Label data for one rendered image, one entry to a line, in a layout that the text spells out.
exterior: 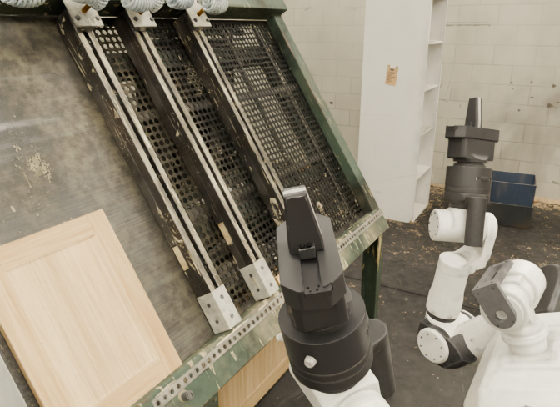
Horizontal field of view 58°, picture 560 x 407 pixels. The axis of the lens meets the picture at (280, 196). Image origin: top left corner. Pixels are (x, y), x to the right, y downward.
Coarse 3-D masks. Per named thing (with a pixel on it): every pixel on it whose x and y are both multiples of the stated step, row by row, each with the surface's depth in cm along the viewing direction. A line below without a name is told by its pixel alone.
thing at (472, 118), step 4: (472, 100) 102; (476, 100) 101; (468, 104) 103; (472, 104) 102; (476, 104) 101; (468, 108) 103; (472, 108) 102; (476, 108) 101; (468, 112) 103; (472, 112) 102; (476, 112) 101; (468, 116) 103; (472, 116) 102; (476, 116) 101; (468, 120) 102; (472, 120) 102; (476, 120) 101; (468, 124) 102; (472, 124) 101; (476, 124) 101
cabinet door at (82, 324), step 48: (48, 240) 126; (96, 240) 136; (0, 288) 114; (48, 288) 122; (96, 288) 131; (48, 336) 118; (96, 336) 126; (144, 336) 137; (48, 384) 114; (96, 384) 122; (144, 384) 131
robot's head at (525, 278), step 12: (516, 264) 75; (528, 264) 75; (516, 276) 72; (528, 276) 72; (540, 276) 74; (504, 288) 69; (516, 288) 70; (528, 288) 71; (540, 288) 72; (528, 300) 70; (528, 324) 71; (540, 324) 71; (504, 336) 73; (516, 336) 72; (528, 336) 71; (540, 336) 70
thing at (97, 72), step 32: (64, 0) 148; (64, 32) 154; (96, 64) 152; (96, 96) 155; (128, 128) 152; (128, 160) 155; (160, 192) 152; (160, 224) 156; (192, 256) 152; (192, 288) 156; (224, 288) 157; (224, 320) 153
